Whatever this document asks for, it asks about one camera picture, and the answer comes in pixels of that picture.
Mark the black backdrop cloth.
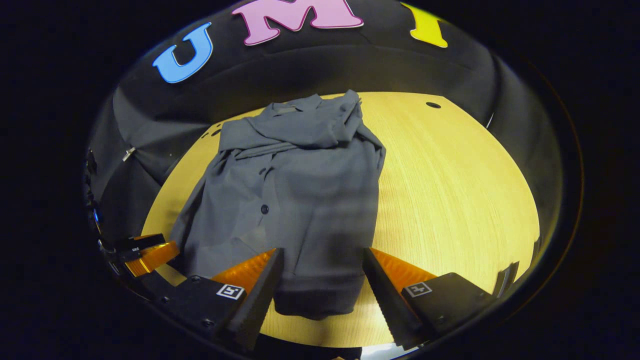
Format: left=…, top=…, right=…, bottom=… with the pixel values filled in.
left=85, top=0, right=564, bottom=251

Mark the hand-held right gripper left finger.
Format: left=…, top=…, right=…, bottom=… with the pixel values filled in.
left=145, top=247, right=285, bottom=354

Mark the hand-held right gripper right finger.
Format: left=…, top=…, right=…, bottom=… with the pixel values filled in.
left=362, top=247, right=499, bottom=351

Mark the grey button shirt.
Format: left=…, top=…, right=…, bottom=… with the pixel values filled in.
left=170, top=89, right=387, bottom=321

